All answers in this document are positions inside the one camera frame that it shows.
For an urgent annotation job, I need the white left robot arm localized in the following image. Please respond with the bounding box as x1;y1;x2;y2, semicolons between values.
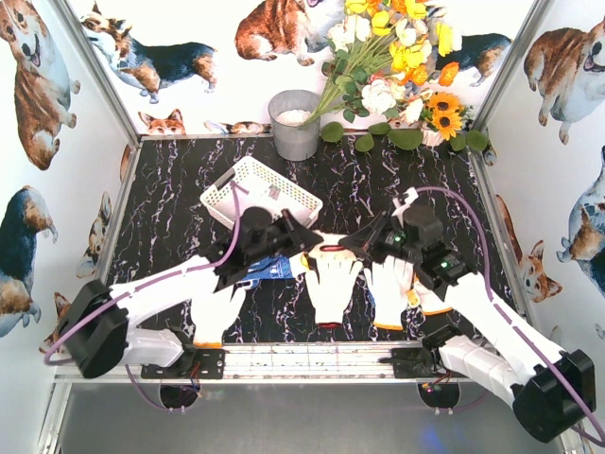
44;207;322;378

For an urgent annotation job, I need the orange trimmed white glove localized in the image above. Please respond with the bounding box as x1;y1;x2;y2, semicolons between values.
406;278;452;316

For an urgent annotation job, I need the blue dotted white glove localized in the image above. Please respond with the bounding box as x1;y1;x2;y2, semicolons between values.
237;254;308;289

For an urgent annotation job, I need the grey metal bucket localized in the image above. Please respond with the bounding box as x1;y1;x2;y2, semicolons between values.
268;90;320;162

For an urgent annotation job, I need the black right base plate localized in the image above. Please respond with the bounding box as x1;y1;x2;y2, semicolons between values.
378;347;445;379

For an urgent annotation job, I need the white perforated storage basket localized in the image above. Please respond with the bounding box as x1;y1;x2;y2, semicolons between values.
199;156;323;230

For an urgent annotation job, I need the cream knit glove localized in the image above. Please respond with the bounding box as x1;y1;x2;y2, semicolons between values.
305;230;363;328

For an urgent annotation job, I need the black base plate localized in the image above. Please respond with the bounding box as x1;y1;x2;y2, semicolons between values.
141;348;226;379
378;347;445;379

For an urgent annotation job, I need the aluminium front rail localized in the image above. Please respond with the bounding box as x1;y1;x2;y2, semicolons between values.
54;342;469;382

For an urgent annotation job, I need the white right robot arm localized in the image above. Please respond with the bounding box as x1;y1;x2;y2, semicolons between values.
338;205;596;443

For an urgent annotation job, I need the yellow dotted white glove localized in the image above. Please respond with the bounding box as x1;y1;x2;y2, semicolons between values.
190;287;246;349

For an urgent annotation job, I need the blue glove under white glove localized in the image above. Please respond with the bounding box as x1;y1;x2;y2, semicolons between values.
368;284;376;307

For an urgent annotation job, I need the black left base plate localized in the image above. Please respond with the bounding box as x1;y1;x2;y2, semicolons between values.
141;348;226;379

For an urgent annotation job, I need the artificial flower bouquet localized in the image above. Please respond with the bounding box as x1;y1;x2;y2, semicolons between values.
303;1;506;152

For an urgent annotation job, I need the white glove orange cuff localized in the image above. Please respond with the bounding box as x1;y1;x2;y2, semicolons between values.
363;256;413;331

